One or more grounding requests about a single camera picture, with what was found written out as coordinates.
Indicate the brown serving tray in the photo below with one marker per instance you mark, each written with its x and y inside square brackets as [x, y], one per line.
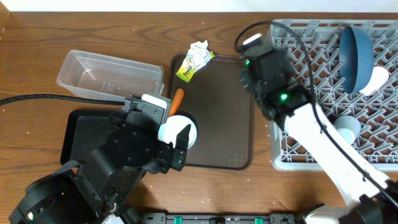
[222, 110]

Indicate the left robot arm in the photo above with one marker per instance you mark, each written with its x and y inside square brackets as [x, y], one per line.
[96, 190]

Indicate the dark blue bowl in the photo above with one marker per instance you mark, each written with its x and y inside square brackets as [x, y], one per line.
[357, 57]

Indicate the orange carrot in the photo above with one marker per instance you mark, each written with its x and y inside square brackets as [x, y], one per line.
[176, 101]

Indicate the clear plastic bin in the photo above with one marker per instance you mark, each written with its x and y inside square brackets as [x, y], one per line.
[102, 77]

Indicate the yellow green snack packet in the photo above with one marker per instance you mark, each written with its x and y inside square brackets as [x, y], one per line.
[191, 64]

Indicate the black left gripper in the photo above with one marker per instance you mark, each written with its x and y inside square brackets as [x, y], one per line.
[168, 152]

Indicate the grey plastic dishwasher rack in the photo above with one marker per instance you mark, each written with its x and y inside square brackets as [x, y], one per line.
[377, 114]

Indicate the black tray bin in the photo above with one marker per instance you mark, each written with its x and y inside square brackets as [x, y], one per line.
[86, 130]

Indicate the light blue rice bowl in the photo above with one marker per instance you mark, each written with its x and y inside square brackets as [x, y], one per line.
[173, 125]

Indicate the light blue cup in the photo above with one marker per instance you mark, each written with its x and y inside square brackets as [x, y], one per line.
[348, 127]

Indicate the pink cup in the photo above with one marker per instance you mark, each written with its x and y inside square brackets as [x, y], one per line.
[378, 77]

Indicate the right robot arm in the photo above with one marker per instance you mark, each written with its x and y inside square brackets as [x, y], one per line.
[369, 194]

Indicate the crumpled foil wrapper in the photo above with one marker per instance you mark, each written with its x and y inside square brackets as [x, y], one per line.
[199, 53]

